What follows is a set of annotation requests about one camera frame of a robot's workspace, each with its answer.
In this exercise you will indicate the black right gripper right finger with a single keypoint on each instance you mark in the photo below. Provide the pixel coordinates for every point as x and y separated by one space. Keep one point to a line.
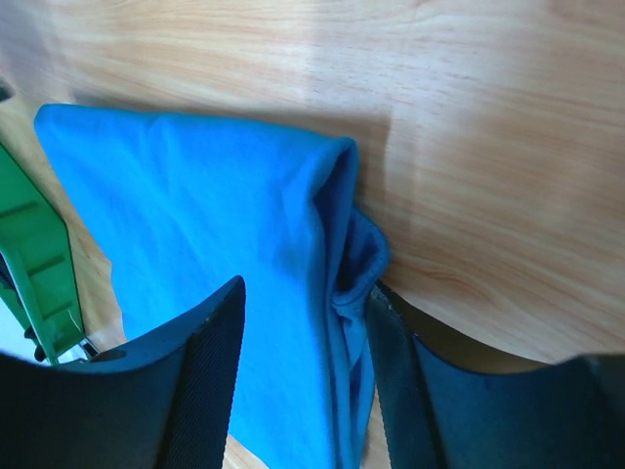
437 414

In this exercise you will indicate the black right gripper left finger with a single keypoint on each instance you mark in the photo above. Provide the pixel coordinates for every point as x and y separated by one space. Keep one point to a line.
162 400

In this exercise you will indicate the blue t shirt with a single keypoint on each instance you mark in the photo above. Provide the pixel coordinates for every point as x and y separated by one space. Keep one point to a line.
180 203

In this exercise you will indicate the green plastic tray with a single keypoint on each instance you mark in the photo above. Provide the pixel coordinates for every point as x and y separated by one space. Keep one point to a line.
37 275

